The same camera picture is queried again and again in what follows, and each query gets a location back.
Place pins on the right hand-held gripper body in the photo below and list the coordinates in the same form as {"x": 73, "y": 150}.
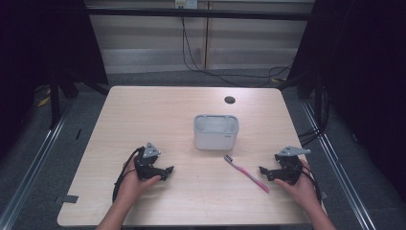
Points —
{"x": 288, "y": 166}

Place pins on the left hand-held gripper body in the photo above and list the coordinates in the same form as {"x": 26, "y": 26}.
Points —
{"x": 146, "y": 165}

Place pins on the pink toothbrush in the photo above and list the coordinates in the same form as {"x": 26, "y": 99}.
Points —
{"x": 246, "y": 173}

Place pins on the grey plastic holder box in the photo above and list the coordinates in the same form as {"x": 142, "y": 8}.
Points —
{"x": 216, "y": 132}

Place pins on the person's left hand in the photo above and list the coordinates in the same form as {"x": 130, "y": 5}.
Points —
{"x": 136, "y": 186}

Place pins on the person's right hand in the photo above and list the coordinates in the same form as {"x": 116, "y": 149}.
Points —
{"x": 298, "y": 188}

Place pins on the black round table grommet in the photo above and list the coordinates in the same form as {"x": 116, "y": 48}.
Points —
{"x": 230, "y": 100}

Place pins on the grey tape strip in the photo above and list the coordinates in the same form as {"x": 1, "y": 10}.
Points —
{"x": 66, "y": 199}

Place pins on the black curtain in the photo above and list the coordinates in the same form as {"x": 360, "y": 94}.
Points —
{"x": 41, "y": 57}
{"x": 357, "y": 80}

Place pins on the black metal stand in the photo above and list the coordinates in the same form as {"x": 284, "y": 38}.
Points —
{"x": 55, "y": 99}

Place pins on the black metal crossbar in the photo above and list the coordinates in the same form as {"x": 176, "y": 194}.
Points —
{"x": 198, "y": 13}

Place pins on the silver floor rail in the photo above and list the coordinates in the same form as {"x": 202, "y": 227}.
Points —
{"x": 340, "y": 172}
{"x": 30, "y": 166}

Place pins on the white wall socket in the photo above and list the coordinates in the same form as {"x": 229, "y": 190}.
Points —
{"x": 186, "y": 4}

